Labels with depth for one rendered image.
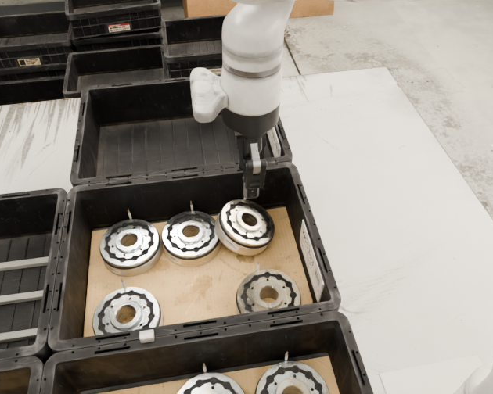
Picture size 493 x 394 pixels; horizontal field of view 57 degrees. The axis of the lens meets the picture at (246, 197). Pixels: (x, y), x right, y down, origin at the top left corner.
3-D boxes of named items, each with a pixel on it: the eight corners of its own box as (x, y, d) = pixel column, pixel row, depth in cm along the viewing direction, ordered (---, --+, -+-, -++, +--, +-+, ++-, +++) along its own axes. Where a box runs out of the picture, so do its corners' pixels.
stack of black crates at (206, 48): (254, 99, 226) (256, 12, 193) (266, 138, 206) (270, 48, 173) (174, 108, 221) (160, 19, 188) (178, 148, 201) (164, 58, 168)
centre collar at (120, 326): (141, 299, 71) (140, 296, 71) (144, 327, 68) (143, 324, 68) (109, 305, 71) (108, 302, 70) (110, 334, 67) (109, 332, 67)
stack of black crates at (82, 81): (173, 108, 221) (163, 44, 196) (178, 149, 201) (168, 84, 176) (89, 117, 217) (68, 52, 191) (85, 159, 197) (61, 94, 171)
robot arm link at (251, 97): (189, 80, 60) (185, 37, 55) (273, 75, 61) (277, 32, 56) (193, 124, 54) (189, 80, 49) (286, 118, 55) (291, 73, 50)
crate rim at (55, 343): (293, 170, 84) (295, 160, 82) (342, 316, 64) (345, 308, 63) (72, 195, 80) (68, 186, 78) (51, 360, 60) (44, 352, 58)
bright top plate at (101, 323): (156, 283, 74) (156, 281, 73) (163, 340, 67) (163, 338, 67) (92, 295, 72) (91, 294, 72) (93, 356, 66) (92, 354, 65)
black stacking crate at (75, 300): (289, 204, 91) (293, 163, 83) (331, 344, 72) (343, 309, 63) (87, 229, 87) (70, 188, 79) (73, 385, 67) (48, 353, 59)
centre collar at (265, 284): (278, 279, 74) (278, 277, 73) (289, 305, 71) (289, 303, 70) (249, 287, 73) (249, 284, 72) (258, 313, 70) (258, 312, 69)
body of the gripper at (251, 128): (286, 112, 55) (280, 167, 62) (274, 72, 60) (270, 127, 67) (224, 116, 54) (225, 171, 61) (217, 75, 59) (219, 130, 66)
